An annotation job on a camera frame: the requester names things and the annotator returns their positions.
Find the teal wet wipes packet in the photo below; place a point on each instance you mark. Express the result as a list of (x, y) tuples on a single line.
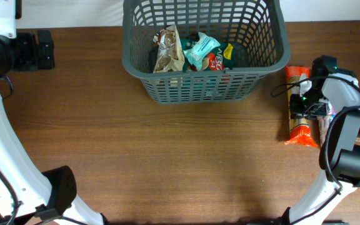
[(200, 50)]

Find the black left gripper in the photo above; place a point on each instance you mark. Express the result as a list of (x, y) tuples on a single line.
[(45, 50)]

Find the beige cookie bag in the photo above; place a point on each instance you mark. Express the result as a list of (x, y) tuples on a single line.
[(170, 56)]

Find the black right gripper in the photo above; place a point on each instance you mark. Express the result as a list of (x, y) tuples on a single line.
[(297, 106)]

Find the pink white tissue pack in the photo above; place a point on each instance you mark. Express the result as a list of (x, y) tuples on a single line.
[(325, 121)]

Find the orange pasta packet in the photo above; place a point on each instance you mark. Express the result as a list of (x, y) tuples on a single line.
[(299, 129)]

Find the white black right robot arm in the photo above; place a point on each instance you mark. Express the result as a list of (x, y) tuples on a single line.
[(339, 157)]

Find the green Nescafe coffee bag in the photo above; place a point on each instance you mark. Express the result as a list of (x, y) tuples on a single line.
[(218, 59)]

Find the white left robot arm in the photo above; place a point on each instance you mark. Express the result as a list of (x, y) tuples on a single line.
[(26, 192)]

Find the grey plastic lattice basket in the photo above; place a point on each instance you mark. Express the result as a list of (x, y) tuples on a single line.
[(256, 29)]

